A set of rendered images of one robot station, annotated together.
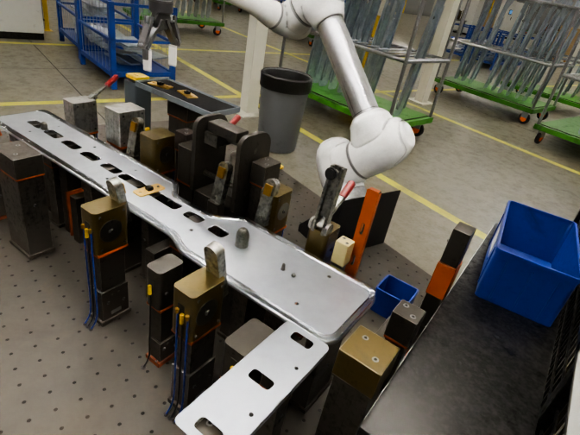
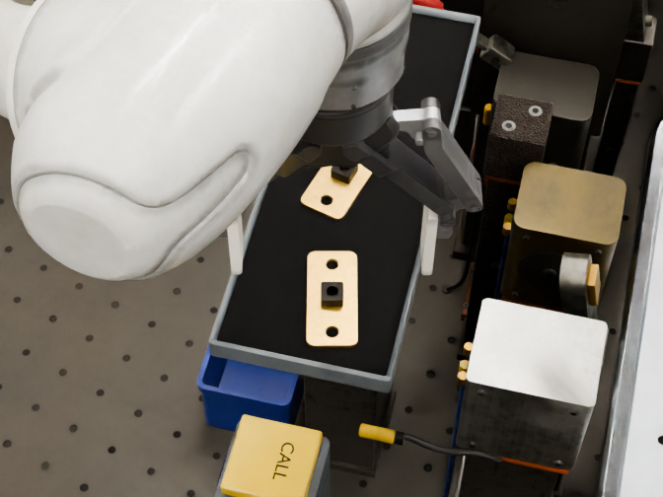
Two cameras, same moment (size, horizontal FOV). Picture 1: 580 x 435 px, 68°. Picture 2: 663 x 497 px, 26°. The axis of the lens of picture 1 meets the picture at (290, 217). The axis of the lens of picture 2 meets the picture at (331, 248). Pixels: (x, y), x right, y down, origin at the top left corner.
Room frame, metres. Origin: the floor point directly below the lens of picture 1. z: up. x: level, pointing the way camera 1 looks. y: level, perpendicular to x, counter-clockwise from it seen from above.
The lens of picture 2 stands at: (1.65, 1.08, 2.09)
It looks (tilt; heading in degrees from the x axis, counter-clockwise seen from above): 56 degrees down; 253
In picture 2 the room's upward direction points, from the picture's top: straight up
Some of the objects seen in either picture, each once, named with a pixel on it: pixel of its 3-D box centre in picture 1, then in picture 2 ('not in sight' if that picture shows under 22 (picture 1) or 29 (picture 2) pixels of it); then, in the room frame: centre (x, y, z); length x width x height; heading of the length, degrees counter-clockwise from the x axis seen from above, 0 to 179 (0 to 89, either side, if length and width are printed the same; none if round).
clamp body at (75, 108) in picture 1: (87, 146); not in sight; (1.48, 0.81, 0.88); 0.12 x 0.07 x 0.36; 149
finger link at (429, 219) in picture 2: (147, 59); (428, 231); (1.42, 0.55, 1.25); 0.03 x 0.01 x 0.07; 73
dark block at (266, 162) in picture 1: (257, 225); not in sight; (1.09, 0.09, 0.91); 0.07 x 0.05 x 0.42; 149
